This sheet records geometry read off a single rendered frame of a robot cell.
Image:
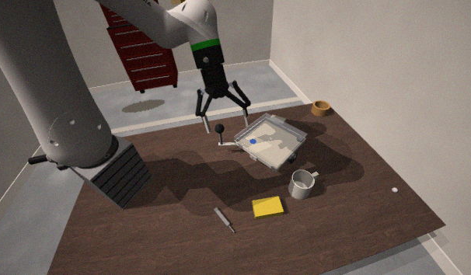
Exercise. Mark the grey metal mug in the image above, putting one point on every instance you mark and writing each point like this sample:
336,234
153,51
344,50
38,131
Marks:
303,179

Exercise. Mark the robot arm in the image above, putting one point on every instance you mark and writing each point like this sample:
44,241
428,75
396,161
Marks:
39,65

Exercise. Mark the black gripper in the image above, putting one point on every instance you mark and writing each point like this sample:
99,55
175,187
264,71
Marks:
219,90

